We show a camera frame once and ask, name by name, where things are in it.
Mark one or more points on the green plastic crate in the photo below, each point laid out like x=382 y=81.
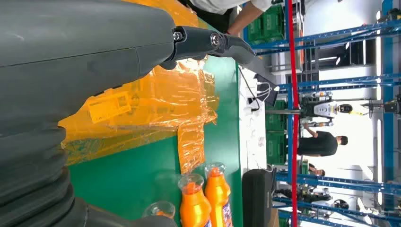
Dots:
x=275 y=120
x=273 y=23
x=255 y=31
x=276 y=148

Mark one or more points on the cardboard box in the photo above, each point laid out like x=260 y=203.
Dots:
x=274 y=219

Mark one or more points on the yellow plastic wrapped board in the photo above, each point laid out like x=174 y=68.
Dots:
x=150 y=103

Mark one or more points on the black tablet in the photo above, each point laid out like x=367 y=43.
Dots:
x=266 y=80

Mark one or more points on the white black humanoid robot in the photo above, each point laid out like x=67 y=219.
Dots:
x=325 y=109

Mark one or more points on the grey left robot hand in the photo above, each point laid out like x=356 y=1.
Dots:
x=62 y=47

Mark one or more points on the red pole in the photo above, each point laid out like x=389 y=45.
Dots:
x=294 y=94

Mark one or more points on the black carrying case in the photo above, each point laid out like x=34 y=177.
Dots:
x=257 y=197

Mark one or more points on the orange detergent bottle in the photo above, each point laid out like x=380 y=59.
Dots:
x=217 y=200
x=159 y=209
x=194 y=210

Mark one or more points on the person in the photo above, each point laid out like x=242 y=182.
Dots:
x=319 y=144
x=219 y=4
x=317 y=171

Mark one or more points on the blue metal rack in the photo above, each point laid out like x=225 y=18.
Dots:
x=388 y=94

